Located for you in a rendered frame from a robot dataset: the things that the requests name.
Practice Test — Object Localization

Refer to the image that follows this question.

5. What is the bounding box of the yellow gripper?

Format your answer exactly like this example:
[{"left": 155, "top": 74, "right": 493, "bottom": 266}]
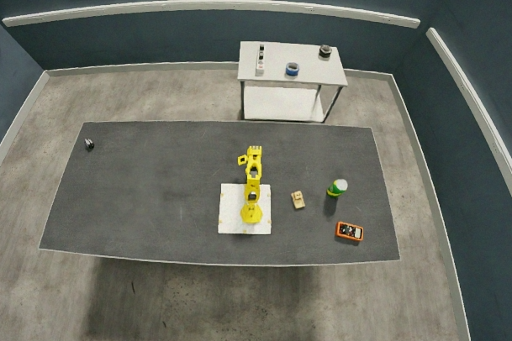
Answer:
[{"left": 238, "top": 155, "right": 249, "bottom": 165}]

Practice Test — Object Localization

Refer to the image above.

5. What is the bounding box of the green and yellow drink can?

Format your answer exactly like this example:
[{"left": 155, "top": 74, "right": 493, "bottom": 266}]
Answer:
[{"left": 327, "top": 179, "right": 347, "bottom": 198}]

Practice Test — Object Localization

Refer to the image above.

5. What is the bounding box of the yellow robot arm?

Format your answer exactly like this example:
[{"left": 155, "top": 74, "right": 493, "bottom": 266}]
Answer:
[{"left": 240, "top": 145, "right": 263, "bottom": 223}]

